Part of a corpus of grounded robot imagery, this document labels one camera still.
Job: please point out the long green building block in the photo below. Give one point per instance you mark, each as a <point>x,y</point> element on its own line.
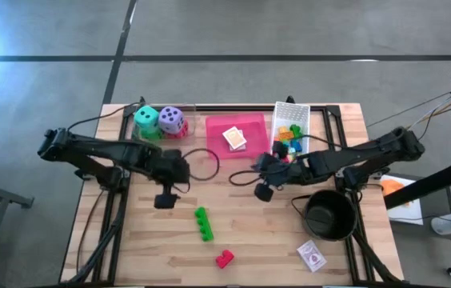
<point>203,224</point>

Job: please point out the green foam die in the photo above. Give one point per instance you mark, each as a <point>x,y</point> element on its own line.
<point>151,135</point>

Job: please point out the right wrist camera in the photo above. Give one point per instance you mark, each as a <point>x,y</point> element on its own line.
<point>279,149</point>

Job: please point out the white paper sheet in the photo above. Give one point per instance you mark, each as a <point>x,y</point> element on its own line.
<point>405,212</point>

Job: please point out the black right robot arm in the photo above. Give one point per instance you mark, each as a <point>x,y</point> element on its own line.
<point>361,156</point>

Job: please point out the teal foam die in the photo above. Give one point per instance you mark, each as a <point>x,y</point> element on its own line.
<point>145,118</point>

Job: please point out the large red stepped block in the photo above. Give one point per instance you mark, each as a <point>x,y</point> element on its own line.
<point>224,259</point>

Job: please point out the light cyan small block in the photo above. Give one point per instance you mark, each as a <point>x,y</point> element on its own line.
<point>291,151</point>

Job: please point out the red playing card box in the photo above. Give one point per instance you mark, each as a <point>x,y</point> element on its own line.
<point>311,256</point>

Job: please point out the white perforated basket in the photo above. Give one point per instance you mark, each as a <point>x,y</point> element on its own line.
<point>293,112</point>

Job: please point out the white rounded object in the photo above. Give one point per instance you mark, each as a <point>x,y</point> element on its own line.
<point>449,225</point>

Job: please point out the black desk beam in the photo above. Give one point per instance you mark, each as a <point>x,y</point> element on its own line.
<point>429,185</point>

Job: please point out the black aluminium rig frame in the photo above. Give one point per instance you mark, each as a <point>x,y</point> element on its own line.
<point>249,107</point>

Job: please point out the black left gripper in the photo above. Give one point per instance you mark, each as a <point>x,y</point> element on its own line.
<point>173,174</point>

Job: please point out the yellow small building block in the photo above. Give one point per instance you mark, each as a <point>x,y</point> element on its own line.
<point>280,130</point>

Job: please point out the red foam die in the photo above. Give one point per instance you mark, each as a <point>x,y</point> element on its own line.
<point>183,130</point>

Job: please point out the orange object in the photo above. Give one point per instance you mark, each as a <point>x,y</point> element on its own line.
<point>393,187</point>

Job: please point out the black bucket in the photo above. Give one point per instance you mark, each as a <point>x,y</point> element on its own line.
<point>329,232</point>

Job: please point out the purple foam die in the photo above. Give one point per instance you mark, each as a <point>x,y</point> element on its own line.
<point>171,119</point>

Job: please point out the green two-stud block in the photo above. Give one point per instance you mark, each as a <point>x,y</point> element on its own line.
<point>296,130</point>

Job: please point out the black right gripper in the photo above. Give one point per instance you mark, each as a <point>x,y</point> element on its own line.
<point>277,172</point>

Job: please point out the pink plastic bin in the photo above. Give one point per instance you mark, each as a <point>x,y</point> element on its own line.
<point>217,140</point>

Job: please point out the clear plastic bin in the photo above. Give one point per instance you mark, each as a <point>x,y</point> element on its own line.
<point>193,120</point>

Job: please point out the blue cylinder building block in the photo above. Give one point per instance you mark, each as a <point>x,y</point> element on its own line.
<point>296,145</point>

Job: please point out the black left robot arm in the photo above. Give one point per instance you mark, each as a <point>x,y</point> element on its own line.
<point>101,152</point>

